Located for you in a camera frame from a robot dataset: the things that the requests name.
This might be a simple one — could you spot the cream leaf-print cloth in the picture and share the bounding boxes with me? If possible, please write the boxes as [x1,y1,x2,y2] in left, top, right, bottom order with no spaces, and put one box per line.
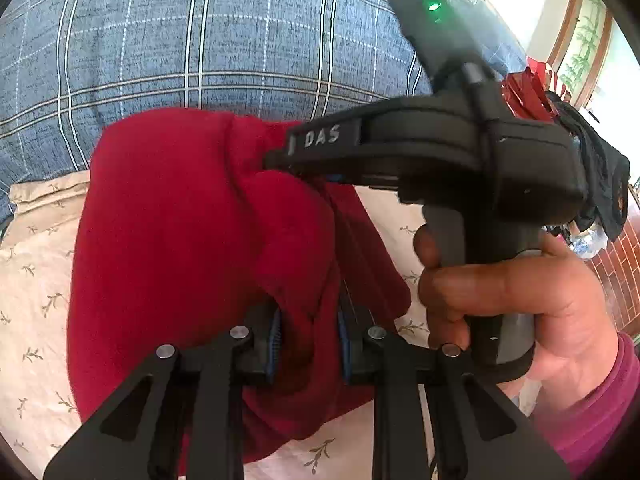
[0,170,543,480]

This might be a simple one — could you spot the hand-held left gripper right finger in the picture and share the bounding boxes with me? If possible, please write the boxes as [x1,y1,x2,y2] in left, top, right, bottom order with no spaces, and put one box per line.
[337,307,573,480]

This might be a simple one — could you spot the framed bamboo painting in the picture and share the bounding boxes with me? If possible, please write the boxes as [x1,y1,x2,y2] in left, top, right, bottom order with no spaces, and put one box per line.
[547,0,616,111]

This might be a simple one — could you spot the person's right hand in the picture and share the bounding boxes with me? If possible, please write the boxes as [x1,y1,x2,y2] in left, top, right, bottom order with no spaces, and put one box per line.
[414,222,622,401]

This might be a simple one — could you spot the person's right forearm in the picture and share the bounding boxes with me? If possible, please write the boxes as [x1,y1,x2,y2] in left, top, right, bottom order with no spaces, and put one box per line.
[520,332,640,478]

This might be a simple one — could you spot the blue plaid quilt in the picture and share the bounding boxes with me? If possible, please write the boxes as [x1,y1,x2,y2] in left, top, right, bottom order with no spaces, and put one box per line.
[0,0,528,231]

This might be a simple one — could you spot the blue white patterned item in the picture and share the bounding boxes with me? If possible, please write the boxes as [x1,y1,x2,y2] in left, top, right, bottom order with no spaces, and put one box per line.
[572,229,610,260]

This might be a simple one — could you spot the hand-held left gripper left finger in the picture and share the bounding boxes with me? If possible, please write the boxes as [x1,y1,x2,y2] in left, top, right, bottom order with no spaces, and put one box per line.
[43,305,282,480]

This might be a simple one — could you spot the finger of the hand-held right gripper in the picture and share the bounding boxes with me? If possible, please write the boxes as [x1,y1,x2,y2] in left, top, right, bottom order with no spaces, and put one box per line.
[262,112,402,195]

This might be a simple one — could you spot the red garment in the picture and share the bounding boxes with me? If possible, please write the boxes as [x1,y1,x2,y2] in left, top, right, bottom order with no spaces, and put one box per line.
[67,107,413,466]

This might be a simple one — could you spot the black hanging clothes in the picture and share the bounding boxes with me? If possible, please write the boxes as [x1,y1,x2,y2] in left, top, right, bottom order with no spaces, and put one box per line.
[545,90,632,243]

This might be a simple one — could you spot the shiny red bag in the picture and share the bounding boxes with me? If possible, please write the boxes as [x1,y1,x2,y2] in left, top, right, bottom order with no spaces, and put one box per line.
[502,60,568,123]

